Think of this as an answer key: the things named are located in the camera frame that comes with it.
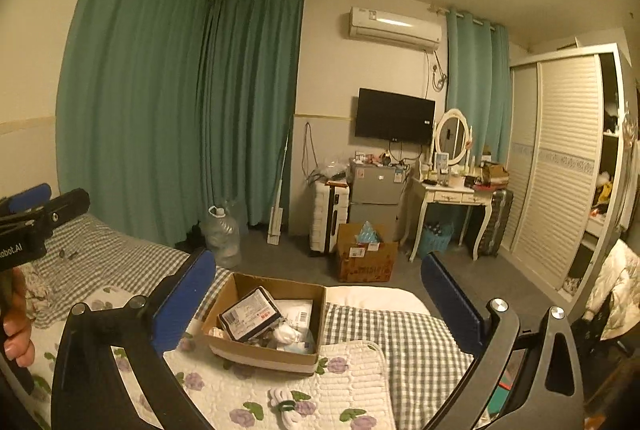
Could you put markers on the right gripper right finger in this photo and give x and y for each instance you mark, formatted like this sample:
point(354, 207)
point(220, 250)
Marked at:
point(547, 391)

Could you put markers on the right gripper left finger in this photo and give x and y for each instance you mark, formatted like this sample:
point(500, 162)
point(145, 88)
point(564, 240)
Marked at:
point(88, 391)

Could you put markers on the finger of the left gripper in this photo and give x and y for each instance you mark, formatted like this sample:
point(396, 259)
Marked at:
point(51, 215)
point(26, 200)

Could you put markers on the dark-edged wet wipes pack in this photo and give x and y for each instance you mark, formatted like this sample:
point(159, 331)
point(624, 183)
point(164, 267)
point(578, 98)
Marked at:
point(251, 316)

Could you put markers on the white sock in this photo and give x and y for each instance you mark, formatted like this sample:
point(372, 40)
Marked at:
point(285, 335)

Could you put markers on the white tissue pack with barcode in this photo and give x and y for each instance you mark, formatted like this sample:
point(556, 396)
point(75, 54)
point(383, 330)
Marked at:
point(297, 313)

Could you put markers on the white cloth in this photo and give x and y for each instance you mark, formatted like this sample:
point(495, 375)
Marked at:
point(218, 333)

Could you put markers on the person's left hand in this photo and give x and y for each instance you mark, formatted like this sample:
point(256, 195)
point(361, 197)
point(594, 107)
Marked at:
point(17, 325)

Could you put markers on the clothes pile on chair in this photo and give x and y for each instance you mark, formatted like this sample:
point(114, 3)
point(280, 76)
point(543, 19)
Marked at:
point(612, 308)

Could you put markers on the large teal curtain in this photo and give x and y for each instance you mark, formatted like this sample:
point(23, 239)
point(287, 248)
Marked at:
point(166, 107)

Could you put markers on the clear water jug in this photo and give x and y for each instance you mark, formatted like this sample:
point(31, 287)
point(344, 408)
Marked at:
point(222, 237)

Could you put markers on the blue laundry basket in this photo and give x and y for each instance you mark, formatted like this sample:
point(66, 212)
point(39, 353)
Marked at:
point(435, 237)

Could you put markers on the open cardboard box on bed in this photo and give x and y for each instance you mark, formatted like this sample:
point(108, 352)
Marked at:
point(263, 351)

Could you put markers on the floral quilted mattress pad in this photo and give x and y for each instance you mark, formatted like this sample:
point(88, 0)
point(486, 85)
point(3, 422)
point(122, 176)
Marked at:
point(350, 391)

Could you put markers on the dark plaid suitcase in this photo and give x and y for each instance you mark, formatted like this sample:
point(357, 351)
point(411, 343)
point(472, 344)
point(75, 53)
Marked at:
point(501, 203)

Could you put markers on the white dressing table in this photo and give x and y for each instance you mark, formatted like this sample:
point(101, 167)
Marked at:
point(450, 204)

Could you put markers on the brown floor cardboard box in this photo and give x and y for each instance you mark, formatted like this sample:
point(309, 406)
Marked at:
point(364, 262)

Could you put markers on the white flat mop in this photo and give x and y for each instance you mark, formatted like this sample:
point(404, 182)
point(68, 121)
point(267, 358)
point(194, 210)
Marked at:
point(276, 212)

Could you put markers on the white louvred wardrobe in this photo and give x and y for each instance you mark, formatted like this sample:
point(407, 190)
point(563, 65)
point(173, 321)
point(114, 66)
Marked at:
point(571, 161)

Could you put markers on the grey mini fridge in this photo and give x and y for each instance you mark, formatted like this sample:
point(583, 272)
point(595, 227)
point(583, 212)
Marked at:
point(375, 196)

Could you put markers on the oval vanity mirror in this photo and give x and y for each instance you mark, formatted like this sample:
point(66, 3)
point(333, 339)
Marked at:
point(452, 137)

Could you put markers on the white suitcase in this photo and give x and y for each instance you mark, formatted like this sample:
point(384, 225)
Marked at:
point(331, 204)

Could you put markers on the teal window curtain right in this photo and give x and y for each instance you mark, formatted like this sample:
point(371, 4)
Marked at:
point(479, 81)

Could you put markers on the white air conditioner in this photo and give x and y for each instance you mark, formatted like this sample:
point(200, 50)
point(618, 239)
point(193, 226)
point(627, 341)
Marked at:
point(391, 27)

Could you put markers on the black wall television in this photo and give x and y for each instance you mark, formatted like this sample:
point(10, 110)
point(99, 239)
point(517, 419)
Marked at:
point(394, 117)

